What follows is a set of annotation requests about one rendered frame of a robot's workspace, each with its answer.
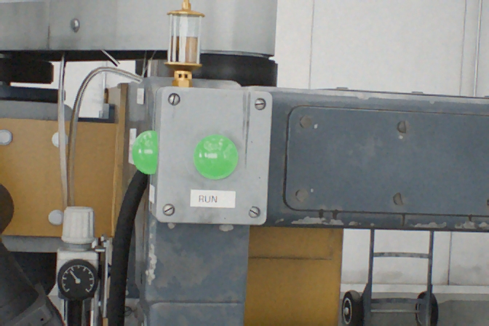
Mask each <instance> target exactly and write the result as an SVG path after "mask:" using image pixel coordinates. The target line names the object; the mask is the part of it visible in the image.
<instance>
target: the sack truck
mask: <svg viewBox="0 0 489 326"><path fill-rule="evenodd" d="M374 236H375V230H370V255H369V272H368V283H366V285H365V288H364V290H363V293H362V295H361V297H360V294H359V293H358V292H357V291H354V290H349V291H348V292H346V294H344V296H343V302H342V307H341V314H342V320H343V326H370V313H379V314H416V322H417V325H418V326H437V321H438V305H437V299H436V297H435V295H434V294H433V285H432V284H431V281H432V266H433V252H434V231H430V232H429V253H403V252H379V253H374V252H373V251H374ZM373 258H425V259H428V273H427V287H426V291H424V292H422V293H420V294H419V295H418V297H417V298H371V296H372V281H373ZM372 303H416V309H415V310H387V309H371V304H372Z"/></svg>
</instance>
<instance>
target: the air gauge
mask: <svg viewBox="0 0 489 326"><path fill-rule="evenodd" d="M57 287H59V291H60V292H61V293H62V294H63V295H64V296H65V297H66V298H68V299H71V300H73V301H82V300H84V299H86V298H88V297H90V296H92V295H93V294H94V293H95V291H96V289H97V287H98V273H97V271H96V269H95V267H94V266H93V264H91V263H90V262H88V261H86V260H83V259H73V260H70V261H67V262H65V263H64V264H63V265H62V266H61V267H60V270H59V272H58V273H57Z"/></svg>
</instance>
